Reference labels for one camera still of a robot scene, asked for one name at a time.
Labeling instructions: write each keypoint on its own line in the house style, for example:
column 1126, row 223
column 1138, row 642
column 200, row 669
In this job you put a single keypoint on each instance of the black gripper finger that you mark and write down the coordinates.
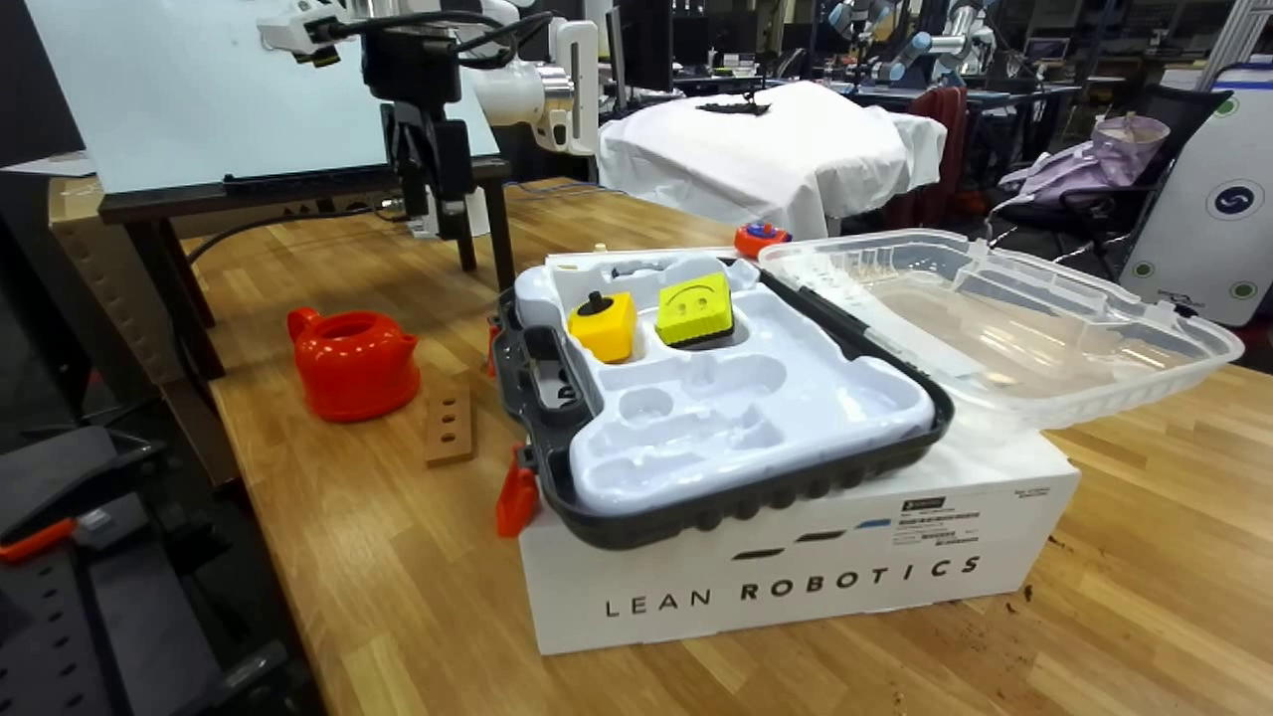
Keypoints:
column 453, row 174
column 408, row 159

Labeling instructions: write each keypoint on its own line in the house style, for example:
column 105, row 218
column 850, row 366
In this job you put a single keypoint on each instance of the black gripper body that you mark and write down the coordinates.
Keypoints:
column 411, row 67

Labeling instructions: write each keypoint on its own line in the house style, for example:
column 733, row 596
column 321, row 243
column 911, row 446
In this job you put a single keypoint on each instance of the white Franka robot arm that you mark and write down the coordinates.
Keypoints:
column 509, row 94

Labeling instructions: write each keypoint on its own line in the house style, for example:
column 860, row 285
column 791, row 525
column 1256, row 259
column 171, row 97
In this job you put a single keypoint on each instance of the black easel table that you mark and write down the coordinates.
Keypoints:
column 302, row 187

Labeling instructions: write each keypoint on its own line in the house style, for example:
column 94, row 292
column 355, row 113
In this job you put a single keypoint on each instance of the orange case latch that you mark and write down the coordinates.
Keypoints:
column 490, row 346
column 518, row 504

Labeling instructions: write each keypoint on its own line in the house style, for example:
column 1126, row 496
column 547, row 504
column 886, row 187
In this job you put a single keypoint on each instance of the white whiteboard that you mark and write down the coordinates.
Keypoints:
column 200, row 122

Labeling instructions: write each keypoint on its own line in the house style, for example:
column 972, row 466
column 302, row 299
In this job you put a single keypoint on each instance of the yellow triangular toy block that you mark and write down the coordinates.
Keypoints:
column 607, row 330

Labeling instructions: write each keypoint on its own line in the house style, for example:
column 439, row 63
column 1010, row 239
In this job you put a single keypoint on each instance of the red plastic bowl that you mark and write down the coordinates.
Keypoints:
column 355, row 377

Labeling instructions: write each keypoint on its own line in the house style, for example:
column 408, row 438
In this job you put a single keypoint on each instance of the wooden block with three holes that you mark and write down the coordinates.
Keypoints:
column 448, row 426

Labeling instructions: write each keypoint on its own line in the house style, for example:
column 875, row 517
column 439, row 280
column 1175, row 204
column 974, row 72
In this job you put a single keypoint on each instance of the yellow-green square smiley toy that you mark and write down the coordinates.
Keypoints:
column 695, row 313

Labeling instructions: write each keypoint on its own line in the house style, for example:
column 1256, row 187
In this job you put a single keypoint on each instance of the black object on cloth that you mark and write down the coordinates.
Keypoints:
column 733, row 106

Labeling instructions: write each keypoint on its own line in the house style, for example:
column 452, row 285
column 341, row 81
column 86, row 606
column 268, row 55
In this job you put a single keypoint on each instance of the orange and blue toy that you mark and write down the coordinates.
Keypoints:
column 757, row 239

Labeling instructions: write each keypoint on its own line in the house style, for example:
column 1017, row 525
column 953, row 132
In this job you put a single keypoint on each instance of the white cloth table cover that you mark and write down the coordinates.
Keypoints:
column 769, row 159

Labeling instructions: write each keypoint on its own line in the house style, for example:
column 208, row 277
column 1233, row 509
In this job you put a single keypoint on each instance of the white moulded case insert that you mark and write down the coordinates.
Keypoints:
column 742, row 423

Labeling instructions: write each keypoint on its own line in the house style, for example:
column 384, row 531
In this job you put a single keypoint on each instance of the white tray with black rim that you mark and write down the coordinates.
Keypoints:
column 742, row 509

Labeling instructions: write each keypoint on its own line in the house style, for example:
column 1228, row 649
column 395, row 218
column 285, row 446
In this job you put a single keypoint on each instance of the grey-blue background robot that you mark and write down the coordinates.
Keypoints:
column 928, row 45

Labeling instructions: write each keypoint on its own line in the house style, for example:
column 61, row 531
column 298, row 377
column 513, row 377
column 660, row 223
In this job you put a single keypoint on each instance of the red chair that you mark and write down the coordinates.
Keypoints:
column 945, row 126

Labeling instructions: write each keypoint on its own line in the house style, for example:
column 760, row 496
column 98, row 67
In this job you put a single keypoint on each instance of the black equipment cart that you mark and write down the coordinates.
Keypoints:
column 131, row 622

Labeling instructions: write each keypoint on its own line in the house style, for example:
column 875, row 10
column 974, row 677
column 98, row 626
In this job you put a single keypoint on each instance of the white Lean Robotics cardboard box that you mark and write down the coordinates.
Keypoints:
column 798, row 592

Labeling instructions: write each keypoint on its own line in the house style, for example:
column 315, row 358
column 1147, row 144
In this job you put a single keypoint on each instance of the clear plastic case lid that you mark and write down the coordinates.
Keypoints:
column 1006, row 330

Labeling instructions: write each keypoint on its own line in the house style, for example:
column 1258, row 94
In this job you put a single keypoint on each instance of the purple cloth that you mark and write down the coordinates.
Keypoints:
column 1089, row 166

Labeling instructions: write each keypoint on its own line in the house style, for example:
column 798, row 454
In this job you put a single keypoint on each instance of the black office chair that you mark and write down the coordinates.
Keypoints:
column 1184, row 126

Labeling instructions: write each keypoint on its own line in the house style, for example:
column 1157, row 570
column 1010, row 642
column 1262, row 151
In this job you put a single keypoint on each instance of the white machine with round logo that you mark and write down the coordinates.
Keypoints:
column 1208, row 239

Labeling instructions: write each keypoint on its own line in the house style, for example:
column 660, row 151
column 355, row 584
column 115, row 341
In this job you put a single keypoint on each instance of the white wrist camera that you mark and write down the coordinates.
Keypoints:
column 297, row 36

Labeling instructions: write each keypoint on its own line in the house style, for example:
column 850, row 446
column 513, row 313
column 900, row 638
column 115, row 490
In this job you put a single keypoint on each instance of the white upright bracket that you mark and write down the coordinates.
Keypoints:
column 575, row 81

